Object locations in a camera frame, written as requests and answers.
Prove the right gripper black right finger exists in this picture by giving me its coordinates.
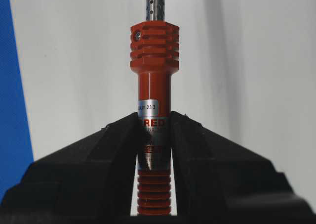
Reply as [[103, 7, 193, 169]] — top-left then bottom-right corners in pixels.
[[170, 112, 316, 224]]

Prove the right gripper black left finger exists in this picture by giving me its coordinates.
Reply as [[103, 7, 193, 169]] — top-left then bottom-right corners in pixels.
[[0, 113, 144, 224]]

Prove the red handled soldering iron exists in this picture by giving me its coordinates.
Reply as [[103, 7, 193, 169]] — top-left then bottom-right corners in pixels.
[[130, 0, 179, 216]]

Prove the blue table cloth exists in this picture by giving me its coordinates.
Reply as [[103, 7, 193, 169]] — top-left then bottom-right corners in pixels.
[[0, 0, 33, 196]]

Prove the large white foam board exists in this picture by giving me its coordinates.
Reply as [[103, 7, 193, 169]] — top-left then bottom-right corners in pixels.
[[10, 0, 316, 206]]

